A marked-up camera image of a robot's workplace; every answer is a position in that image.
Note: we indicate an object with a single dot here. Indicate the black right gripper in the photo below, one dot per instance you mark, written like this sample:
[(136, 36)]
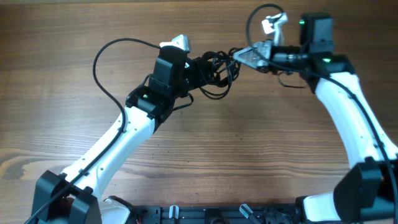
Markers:
[(260, 63)]

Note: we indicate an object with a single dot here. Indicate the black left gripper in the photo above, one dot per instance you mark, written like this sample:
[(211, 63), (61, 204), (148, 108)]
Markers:
[(201, 73)]

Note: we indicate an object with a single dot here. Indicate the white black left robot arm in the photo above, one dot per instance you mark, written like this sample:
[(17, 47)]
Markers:
[(75, 195)]

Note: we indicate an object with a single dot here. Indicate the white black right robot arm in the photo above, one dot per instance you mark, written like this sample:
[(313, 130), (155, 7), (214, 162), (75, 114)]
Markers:
[(368, 191)]

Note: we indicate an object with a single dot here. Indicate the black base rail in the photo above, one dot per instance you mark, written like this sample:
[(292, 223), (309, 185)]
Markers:
[(271, 213)]

